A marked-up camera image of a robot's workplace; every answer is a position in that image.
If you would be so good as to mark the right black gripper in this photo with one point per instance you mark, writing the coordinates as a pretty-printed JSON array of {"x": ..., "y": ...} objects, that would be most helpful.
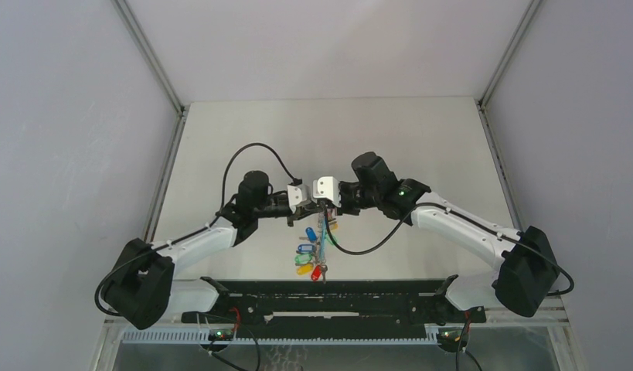
[{"x": 343, "y": 209}]

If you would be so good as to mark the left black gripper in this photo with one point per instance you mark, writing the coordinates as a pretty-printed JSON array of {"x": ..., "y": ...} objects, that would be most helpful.
[{"x": 301, "y": 212}]

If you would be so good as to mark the blue keyring with keys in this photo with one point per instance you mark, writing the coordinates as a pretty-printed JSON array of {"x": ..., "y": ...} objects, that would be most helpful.
[{"x": 310, "y": 254}]

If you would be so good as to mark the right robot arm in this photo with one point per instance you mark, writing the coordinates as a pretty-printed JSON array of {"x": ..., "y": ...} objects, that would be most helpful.
[{"x": 523, "y": 268}]

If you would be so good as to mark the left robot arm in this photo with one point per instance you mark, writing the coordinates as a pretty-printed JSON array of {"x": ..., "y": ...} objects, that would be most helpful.
[{"x": 142, "y": 287}]

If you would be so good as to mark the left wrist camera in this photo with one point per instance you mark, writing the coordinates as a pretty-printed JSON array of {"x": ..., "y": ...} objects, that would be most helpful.
[{"x": 299, "y": 195}]

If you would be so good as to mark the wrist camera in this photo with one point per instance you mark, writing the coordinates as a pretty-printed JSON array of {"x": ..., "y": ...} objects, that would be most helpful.
[
  {"x": 327, "y": 188},
  {"x": 299, "y": 195}
]

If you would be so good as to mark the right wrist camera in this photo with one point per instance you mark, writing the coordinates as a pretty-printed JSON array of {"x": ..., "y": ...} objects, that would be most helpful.
[{"x": 327, "y": 188}]

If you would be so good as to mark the black mounting base rail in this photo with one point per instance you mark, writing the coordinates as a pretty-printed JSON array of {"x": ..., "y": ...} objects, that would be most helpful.
[{"x": 337, "y": 308}]

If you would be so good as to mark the white slotted cable duct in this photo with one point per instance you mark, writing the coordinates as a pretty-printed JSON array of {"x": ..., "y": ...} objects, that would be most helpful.
[{"x": 194, "y": 336}]

